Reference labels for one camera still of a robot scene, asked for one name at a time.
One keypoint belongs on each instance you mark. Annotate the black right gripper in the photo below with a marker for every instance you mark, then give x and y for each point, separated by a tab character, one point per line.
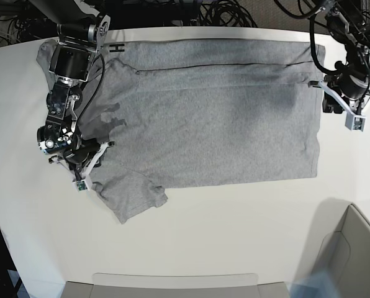
78	155

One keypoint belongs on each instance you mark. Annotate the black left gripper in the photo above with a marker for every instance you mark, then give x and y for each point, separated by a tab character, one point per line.
353	81

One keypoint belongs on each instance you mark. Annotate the grey T-shirt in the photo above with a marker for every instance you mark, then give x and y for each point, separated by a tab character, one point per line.
194	113

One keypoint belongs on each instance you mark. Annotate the beige box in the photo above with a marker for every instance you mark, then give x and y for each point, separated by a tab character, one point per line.
342	268
120	285

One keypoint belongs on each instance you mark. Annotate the beige box at right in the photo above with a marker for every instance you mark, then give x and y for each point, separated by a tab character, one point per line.
342	268

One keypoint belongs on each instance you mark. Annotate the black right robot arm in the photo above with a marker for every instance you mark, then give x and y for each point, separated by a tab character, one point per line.
81	37

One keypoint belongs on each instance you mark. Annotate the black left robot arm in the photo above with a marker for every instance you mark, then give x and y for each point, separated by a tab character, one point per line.
349	27

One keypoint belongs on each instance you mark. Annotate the beige box at bottom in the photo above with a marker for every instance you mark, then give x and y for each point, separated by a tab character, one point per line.
120	285

